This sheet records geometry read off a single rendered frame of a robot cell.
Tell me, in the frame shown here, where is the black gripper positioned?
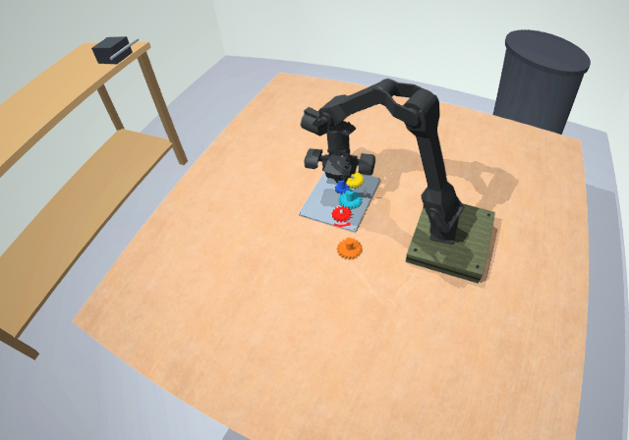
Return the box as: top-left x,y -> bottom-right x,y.
304,142 -> 375,175

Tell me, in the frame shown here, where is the cyan gear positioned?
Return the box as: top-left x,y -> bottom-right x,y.
338,189 -> 362,210

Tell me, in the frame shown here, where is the orange gear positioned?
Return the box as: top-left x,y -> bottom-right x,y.
337,238 -> 362,259

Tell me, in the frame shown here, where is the yellow gear with black stripe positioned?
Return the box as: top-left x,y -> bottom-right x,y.
346,172 -> 364,188

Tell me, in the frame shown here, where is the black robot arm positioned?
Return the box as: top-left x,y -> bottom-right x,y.
300,79 -> 464,245

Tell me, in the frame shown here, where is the red gear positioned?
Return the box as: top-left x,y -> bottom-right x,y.
332,205 -> 352,223

